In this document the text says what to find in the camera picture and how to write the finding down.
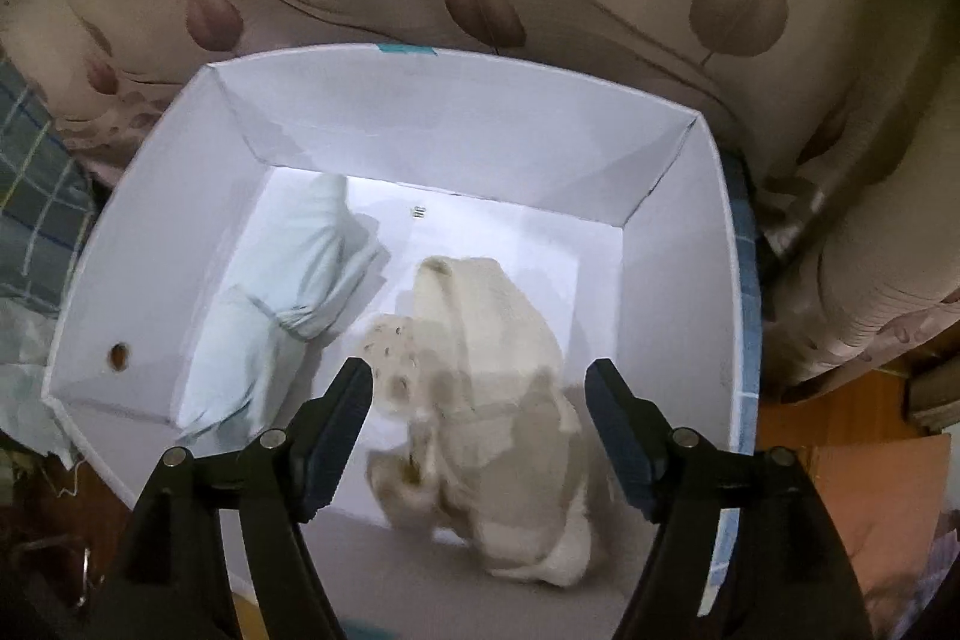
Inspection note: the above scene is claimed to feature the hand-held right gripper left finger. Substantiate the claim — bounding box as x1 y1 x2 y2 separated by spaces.
97 355 376 640

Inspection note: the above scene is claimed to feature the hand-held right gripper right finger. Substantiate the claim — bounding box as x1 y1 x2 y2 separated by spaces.
583 357 875 640

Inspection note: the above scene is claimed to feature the light blue underwear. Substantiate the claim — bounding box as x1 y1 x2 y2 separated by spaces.
176 173 387 442

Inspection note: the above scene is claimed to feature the cream underwear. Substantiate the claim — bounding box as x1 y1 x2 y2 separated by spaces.
364 255 601 588

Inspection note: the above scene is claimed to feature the white cardboard box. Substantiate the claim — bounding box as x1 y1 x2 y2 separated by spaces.
41 42 762 640

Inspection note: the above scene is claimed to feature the blue checked cloth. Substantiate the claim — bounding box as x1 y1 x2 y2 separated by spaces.
697 149 766 618

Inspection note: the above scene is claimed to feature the brown cardboard box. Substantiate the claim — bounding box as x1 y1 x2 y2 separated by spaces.
757 377 957 618

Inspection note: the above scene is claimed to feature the white crumpled cloth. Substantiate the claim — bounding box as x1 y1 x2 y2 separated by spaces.
0 295 83 468

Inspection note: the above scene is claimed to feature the grey plaid cloth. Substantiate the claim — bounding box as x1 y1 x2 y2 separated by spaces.
0 59 98 311

